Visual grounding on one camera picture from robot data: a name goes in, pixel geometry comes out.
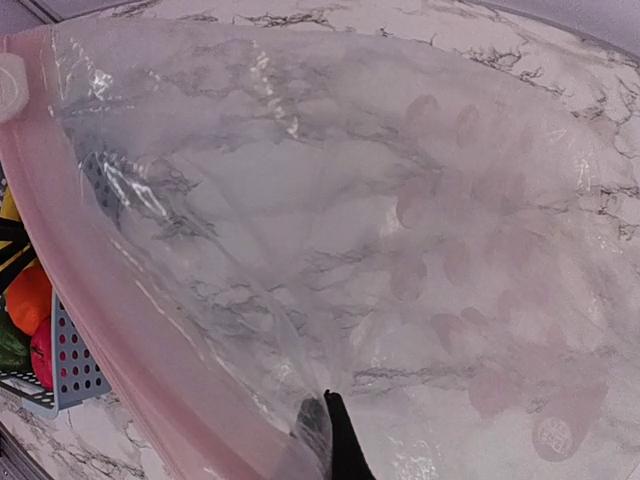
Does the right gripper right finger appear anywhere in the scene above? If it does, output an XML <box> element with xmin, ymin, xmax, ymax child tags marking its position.
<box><xmin>324</xmin><ymin>390</ymin><xmax>375</xmax><ymax>480</ymax></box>

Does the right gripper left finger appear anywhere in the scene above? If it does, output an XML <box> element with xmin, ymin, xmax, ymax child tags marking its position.
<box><xmin>290</xmin><ymin>397</ymin><xmax>333</xmax><ymax>479</ymax></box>

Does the clear zip top bag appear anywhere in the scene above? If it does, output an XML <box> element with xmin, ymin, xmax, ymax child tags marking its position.
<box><xmin>1</xmin><ymin>19</ymin><xmax>639</xmax><ymax>479</ymax></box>

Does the blue-grey perforated plastic basket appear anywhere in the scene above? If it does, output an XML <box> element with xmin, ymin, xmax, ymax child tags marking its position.
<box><xmin>0</xmin><ymin>149</ymin><xmax>131</xmax><ymax>419</ymax></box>

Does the red toy apple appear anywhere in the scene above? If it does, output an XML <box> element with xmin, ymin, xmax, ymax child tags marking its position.
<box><xmin>30</xmin><ymin>319</ymin><xmax>54</xmax><ymax>391</ymax></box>

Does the orange toy fruit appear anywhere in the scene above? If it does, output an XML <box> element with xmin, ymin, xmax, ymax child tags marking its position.
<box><xmin>5</xmin><ymin>266</ymin><xmax>52</xmax><ymax>336</ymax></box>

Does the green toy pepper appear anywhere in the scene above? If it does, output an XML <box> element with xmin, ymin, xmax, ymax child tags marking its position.
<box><xmin>0</xmin><ymin>300</ymin><xmax>32</xmax><ymax>373</ymax></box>

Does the yellow toy banana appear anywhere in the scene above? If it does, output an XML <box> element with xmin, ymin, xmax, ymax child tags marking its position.
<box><xmin>1</xmin><ymin>188</ymin><xmax>37</xmax><ymax>293</ymax></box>

